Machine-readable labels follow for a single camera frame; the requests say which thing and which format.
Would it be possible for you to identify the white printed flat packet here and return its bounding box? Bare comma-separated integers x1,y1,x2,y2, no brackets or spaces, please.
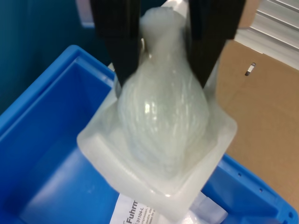
109,192,169,224

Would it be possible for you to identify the blue plastic bin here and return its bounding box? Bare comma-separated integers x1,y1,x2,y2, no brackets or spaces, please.
0,44,299,224

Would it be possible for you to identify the white gauze roll packet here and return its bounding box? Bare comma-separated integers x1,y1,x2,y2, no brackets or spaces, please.
77,0,238,217

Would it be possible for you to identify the clear gauze pad packet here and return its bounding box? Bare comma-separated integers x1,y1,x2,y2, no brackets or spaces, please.
184,193,228,224

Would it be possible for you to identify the brown cardboard sheet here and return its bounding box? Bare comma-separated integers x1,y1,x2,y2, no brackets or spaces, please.
209,6,299,165

